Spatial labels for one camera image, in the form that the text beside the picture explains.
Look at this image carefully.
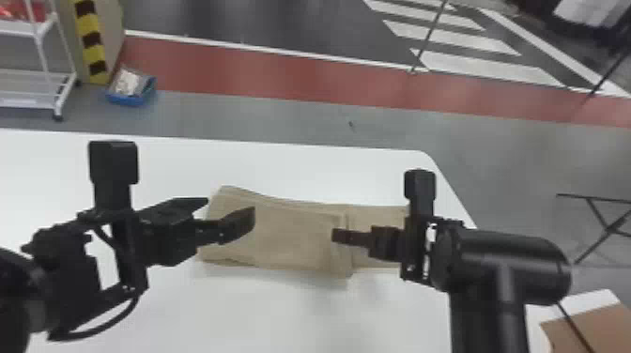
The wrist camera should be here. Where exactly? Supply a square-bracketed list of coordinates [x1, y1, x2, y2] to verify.
[400, 168, 438, 284]
[87, 140, 150, 293]

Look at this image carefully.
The yellow black striped post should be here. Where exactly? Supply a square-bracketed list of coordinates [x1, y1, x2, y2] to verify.
[73, 0, 112, 86]

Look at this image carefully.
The cardboard box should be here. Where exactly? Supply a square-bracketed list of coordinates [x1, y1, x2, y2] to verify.
[539, 301, 631, 353]

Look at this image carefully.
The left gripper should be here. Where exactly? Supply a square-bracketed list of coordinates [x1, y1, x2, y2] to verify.
[137, 196, 256, 268]

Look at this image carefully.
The beige towel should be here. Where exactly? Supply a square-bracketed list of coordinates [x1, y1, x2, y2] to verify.
[196, 185, 411, 279]

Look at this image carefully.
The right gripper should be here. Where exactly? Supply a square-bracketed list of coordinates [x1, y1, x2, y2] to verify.
[331, 224, 408, 266]

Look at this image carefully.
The white shelf trolley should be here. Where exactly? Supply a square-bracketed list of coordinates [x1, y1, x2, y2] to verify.
[0, 0, 80, 122]

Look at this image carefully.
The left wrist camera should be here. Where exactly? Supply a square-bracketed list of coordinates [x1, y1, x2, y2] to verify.
[87, 140, 150, 293]

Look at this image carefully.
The black cable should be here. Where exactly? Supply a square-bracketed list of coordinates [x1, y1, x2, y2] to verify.
[47, 293, 141, 343]

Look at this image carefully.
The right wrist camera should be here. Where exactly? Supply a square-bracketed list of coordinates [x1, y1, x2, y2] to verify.
[400, 168, 438, 284]

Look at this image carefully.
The blue basket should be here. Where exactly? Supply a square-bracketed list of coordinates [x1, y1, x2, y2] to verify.
[104, 66, 159, 108]

